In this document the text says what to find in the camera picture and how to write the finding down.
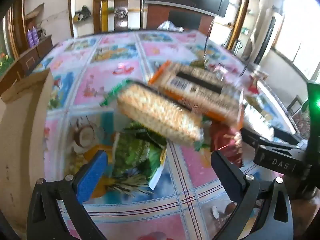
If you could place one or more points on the red candy packet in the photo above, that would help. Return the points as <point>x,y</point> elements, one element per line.
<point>226,140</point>

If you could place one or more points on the dark bag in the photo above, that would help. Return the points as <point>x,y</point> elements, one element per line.
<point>82,13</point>

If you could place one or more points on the cardboard box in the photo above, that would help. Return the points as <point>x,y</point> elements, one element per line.
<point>22,130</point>

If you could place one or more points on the green cracker packet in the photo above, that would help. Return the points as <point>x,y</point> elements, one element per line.
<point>160,115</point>

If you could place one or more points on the orange cracker packet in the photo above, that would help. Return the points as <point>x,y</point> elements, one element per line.
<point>200,92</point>

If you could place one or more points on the white standing air conditioner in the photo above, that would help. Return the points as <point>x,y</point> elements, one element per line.
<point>267,35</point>

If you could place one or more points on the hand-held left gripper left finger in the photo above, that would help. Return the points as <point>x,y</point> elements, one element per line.
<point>92,177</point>

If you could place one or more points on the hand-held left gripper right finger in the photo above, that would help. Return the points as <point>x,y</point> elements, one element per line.
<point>225,170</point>

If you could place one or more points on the low wooden cabinet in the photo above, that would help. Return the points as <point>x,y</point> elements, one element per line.
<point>27,60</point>

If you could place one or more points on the wooden stool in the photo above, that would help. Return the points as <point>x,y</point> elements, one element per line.
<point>295,103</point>

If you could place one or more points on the purple bottle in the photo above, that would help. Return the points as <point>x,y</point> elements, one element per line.
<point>35,36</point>
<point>30,38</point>

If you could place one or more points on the white plastic bag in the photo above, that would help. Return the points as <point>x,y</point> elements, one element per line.
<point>170,26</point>

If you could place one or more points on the green snack bag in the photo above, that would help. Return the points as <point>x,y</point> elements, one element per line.
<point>132,155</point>

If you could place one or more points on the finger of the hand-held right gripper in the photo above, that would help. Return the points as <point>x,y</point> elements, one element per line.
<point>252,137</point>

